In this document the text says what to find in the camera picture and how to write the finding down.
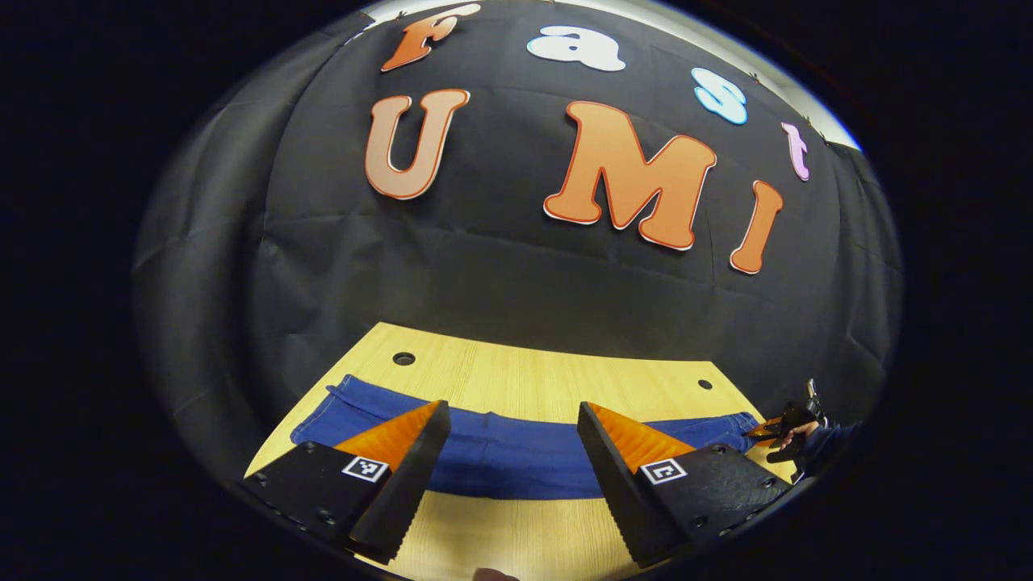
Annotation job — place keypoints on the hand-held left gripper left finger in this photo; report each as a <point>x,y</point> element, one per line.
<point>411,484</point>

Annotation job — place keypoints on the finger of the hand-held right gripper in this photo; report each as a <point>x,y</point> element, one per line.
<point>763,432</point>

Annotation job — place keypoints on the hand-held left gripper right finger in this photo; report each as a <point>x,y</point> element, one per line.
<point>617,484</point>

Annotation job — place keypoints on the blue jeans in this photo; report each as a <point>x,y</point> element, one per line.
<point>508,460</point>

